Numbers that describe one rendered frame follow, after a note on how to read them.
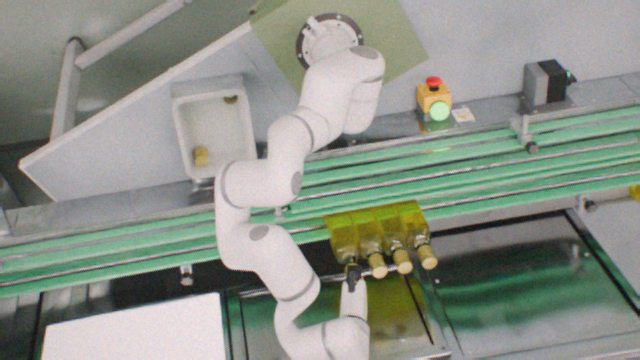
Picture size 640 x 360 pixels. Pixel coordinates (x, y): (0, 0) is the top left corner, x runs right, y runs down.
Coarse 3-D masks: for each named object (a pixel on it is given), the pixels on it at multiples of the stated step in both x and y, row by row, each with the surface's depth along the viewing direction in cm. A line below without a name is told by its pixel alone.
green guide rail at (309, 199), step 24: (576, 144) 207; (600, 144) 207; (624, 144) 206; (432, 168) 204; (456, 168) 203; (480, 168) 203; (504, 168) 201; (528, 168) 200; (312, 192) 200; (336, 192) 200; (360, 192) 198; (384, 192) 197; (408, 192) 198
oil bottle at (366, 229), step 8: (360, 208) 199; (368, 208) 199; (352, 216) 197; (360, 216) 196; (368, 216) 196; (360, 224) 194; (368, 224) 193; (376, 224) 193; (360, 232) 191; (368, 232) 191; (376, 232) 191; (360, 240) 189; (368, 240) 189; (376, 240) 189; (360, 248) 190; (368, 248) 189; (376, 248) 189; (360, 256) 192
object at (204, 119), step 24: (192, 96) 187; (216, 96) 188; (240, 96) 189; (192, 120) 199; (216, 120) 200; (240, 120) 201; (192, 144) 202; (216, 144) 203; (240, 144) 205; (192, 168) 200; (216, 168) 201
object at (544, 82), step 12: (552, 60) 208; (528, 72) 206; (540, 72) 203; (552, 72) 203; (564, 72) 202; (528, 84) 207; (540, 84) 203; (552, 84) 203; (564, 84) 204; (528, 96) 208; (540, 96) 205; (552, 96) 205; (564, 96) 206
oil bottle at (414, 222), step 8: (408, 200) 200; (416, 200) 200; (400, 208) 198; (408, 208) 197; (416, 208) 197; (400, 216) 196; (408, 216) 195; (416, 216) 195; (424, 216) 195; (408, 224) 192; (416, 224) 192; (424, 224) 192; (408, 232) 191; (416, 232) 190; (424, 232) 190; (408, 240) 191; (416, 240) 190
